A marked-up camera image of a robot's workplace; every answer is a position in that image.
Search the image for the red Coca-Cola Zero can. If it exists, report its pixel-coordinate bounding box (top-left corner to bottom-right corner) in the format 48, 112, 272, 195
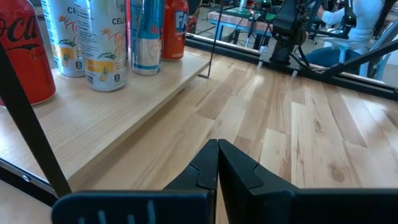
0, 0, 57, 106

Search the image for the black wire rack tray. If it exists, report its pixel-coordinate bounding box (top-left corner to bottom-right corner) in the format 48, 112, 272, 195
0, 0, 225, 207

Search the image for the blue table with wooden top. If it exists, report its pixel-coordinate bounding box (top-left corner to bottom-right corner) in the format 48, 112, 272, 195
207, 6, 274, 50

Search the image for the black diagonal frame strut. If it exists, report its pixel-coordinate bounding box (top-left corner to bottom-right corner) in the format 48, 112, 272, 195
317, 39, 398, 78

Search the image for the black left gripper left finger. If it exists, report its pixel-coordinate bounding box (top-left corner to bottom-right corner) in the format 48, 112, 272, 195
51, 139, 219, 224

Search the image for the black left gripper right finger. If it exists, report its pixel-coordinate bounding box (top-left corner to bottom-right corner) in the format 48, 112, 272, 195
218, 139, 398, 224

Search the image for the blue Red Bull can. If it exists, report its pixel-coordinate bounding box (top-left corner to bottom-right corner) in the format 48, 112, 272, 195
129, 0, 165, 77

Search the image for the black table edge rail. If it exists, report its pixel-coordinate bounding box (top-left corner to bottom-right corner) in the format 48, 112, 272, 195
185, 32, 398, 102

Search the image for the person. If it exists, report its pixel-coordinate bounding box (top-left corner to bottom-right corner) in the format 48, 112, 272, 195
306, 0, 386, 68

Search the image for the white Celsius Tropical Vibe can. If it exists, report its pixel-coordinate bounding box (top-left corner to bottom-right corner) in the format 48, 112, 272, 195
40, 0, 86, 78
74, 0, 130, 93

